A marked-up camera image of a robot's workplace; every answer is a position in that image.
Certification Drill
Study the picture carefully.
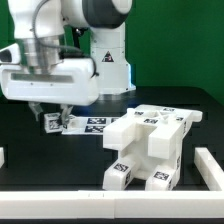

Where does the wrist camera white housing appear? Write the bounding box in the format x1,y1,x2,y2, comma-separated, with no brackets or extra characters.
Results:
0,43,21,65

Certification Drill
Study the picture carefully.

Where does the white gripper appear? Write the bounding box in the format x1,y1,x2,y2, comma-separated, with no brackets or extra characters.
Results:
0,59,99,126

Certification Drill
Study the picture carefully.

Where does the black camera stand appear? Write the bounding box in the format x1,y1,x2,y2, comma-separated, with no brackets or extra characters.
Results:
72,27,87,45

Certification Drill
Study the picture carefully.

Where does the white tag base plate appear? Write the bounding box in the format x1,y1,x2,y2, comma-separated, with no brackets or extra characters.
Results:
62,116,117,135

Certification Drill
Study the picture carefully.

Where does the white left fence piece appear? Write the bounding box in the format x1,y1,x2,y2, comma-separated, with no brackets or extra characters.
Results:
0,147,4,168

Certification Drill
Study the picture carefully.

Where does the white front fence bar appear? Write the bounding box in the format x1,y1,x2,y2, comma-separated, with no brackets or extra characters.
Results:
0,191,224,219

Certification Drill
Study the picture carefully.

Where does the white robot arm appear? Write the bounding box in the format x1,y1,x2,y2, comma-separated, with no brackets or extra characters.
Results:
0,0,134,124

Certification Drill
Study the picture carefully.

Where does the white chair back frame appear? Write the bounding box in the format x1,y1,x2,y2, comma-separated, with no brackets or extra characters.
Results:
103,105,203,159

